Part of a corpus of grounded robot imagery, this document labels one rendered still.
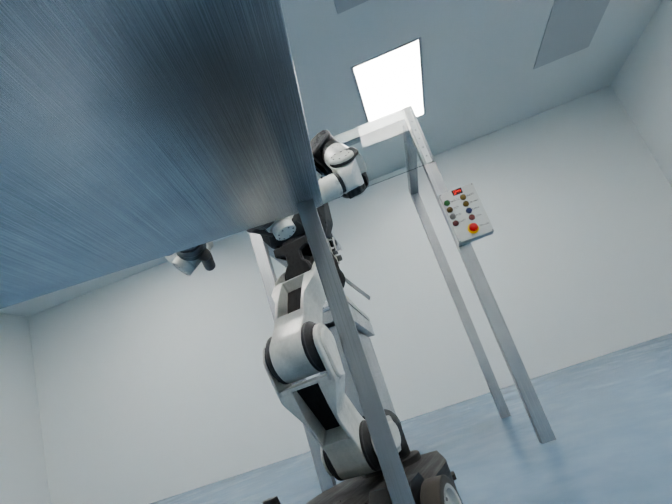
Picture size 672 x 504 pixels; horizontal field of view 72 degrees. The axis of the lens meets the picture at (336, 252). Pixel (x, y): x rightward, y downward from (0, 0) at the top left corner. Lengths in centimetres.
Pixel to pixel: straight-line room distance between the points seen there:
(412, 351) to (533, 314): 143
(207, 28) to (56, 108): 21
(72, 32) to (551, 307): 553
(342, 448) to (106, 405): 587
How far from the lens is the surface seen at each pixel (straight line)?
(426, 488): 118
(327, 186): 134
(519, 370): 226
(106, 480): 716
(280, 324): 137
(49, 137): 73
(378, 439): 95
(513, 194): 606
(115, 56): 62
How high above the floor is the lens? 43
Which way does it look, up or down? 17 degrees up
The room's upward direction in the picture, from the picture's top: 19 degrees counter-clockwise
